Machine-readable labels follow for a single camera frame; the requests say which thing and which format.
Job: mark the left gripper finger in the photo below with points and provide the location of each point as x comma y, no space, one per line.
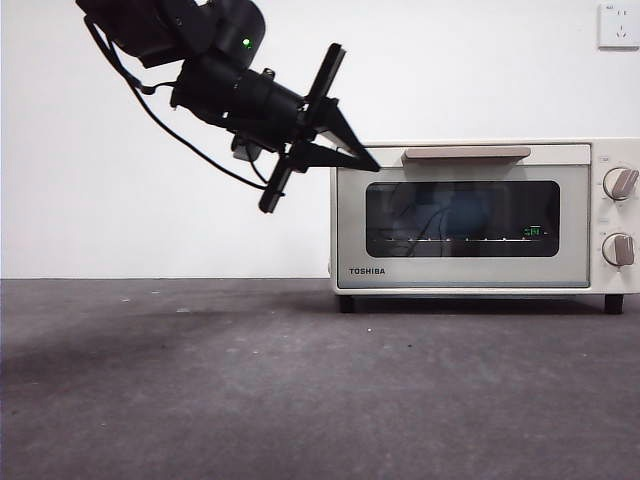
335,125
325,157

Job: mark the glass oven door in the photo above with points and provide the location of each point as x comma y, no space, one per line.
350,225

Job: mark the blue ceramic bowl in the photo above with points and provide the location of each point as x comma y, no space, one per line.
465,215

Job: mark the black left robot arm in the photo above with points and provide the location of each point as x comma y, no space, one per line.
225,30

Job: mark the dark oven foot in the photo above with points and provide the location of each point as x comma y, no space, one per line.
347,304
614,304

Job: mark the beige oven knob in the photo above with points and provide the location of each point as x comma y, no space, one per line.
617,185
617,250

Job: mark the cream Toshiba toaster oven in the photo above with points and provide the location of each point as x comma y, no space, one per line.
595,280

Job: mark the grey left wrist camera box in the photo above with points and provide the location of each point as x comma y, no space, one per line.
246,150

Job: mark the white wall socket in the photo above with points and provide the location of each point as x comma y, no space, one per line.
620,27

